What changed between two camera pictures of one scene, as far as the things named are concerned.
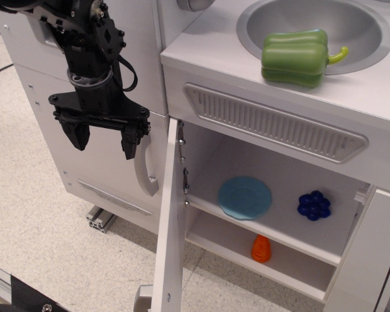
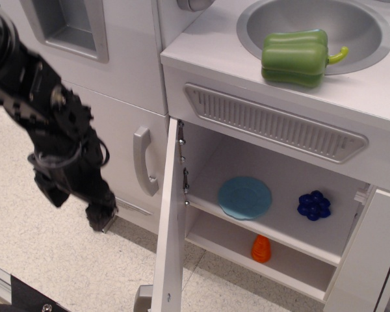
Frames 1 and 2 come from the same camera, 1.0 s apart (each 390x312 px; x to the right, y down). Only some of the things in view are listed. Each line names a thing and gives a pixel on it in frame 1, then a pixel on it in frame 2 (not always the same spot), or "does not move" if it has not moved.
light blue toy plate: (244, 197) does not move
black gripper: (101, 103) -> (74, 155)
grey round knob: (194, 5) does not move
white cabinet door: (167, 280) does not move
